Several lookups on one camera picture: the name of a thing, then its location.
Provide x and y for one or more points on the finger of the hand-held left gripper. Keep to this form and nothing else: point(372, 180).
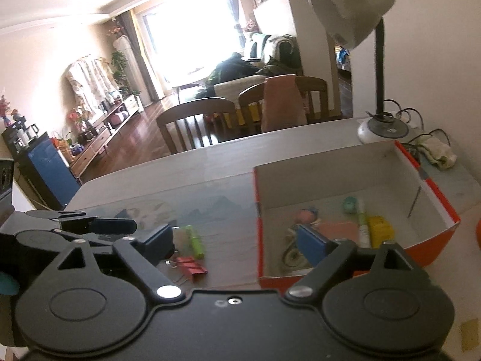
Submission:
point(112, 226)

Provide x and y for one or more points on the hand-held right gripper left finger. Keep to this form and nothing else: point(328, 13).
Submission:
point(159, 238)

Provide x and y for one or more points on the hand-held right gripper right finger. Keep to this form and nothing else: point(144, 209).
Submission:
point(312, 242)

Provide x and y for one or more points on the pale green fan case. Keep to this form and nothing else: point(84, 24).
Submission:
point(291, 255)

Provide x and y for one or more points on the pink-haired doll figurine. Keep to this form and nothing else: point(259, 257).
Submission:
point(305, 216)

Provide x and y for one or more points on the green highlighter pen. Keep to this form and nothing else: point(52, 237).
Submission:
point(195, 244)

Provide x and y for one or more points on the red binder clip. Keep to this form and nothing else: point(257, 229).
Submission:
point(193, 269)

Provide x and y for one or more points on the teal round ball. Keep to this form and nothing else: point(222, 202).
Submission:
point(349, 205)

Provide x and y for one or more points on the white and green tube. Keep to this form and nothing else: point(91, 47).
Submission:
point(362, 225)

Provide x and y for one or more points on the yellow small box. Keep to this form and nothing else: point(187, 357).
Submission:
point(379, 231)

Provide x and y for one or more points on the red cardboard box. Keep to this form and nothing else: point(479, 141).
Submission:
point(338, 173)

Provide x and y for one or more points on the blue front cabinet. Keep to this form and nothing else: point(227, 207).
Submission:
point(52, 169)

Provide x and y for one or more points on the wooden TV cabinet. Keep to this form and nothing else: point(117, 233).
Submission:
point(94, 150)

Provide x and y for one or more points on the dark wooden chair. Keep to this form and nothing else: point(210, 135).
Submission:
point(195, 107)
point(315, 82)

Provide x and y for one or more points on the pink cloth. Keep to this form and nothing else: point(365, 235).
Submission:
point(282, 101)

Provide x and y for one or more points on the hanging light clothes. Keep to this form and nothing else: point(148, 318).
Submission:
point(90, 79)

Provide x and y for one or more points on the beige crumpled cloth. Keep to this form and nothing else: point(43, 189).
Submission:
point(437, 152)

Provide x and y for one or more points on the green potted plant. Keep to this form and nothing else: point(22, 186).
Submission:
point(119, 71)

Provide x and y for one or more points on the white floor air conditioner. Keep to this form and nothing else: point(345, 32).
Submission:
point(126, 67)

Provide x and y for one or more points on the white coffee table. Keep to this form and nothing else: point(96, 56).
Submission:
point(188, 81)

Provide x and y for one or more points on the dark curtain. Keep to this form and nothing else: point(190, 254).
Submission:
point(137, 56)

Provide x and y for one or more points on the beige sofa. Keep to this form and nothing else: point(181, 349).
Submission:
point(240, 82)

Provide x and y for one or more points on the yellow sticky note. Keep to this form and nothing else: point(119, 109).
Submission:
point(469, 332)

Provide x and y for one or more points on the grey desk lamp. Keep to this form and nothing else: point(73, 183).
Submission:
point(349, 11)

